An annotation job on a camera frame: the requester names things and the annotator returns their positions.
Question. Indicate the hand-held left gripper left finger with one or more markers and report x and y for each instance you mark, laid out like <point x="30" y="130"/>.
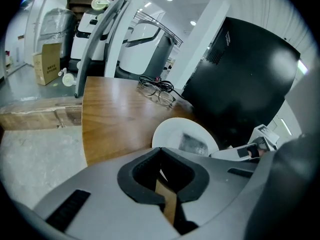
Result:
<point x="100" y="199"/>

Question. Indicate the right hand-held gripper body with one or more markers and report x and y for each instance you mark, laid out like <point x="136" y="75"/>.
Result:
<point x="267" y="136"/>

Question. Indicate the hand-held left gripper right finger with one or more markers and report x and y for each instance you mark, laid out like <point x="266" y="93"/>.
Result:
<point x="215" y="184"/>

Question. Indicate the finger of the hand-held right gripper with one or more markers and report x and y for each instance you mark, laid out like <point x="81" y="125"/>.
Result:
<point x="230" y="153"/>

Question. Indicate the white round plate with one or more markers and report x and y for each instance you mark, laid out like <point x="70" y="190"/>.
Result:
<point x="167" y="134"/>

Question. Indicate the thin-framed eyeglasses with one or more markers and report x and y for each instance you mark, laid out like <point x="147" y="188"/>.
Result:
<point x="165" y="99"/>

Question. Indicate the wooden table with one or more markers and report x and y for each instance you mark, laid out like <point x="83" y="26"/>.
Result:
<point x="112" y="114"/>

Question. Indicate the cream caster wheel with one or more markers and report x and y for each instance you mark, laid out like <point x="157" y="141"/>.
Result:
<point x="68" y="79"/>
<point x="99" y="3"/>

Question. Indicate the white and gray machine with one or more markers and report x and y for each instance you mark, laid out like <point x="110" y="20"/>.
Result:
<point x="147" y="49"/>

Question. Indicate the brown cardboard box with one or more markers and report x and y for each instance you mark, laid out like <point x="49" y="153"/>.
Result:
<point x="47" y="64"/>

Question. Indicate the white robot with black stripe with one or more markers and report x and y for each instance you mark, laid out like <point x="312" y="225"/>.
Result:
<point x="82" y="41"/>

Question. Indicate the plastic-wrapped gray machine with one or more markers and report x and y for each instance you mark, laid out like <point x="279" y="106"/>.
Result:
<point x="56" y="26"/>

